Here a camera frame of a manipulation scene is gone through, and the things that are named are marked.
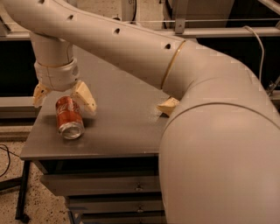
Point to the bottom grey drawer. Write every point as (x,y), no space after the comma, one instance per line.
(124,218)

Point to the middle grey drawer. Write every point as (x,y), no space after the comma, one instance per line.
(128,203)

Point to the grey drawer cabinet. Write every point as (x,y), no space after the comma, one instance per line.
(122,137)

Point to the grey drawer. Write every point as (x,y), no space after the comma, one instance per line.
(124,218)
(93,184)
(128,203)

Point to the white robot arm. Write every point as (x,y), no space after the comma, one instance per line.
(219,160)

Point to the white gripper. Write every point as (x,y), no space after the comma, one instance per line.
(56,75)

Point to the black metal stand leg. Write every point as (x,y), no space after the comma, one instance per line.
(20,182)

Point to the sea salt chips bag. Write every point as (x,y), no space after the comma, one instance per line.
(168,106)

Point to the top grey drawer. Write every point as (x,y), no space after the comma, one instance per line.
(93,184)

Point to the red coke can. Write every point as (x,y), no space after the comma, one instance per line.
(69,120)

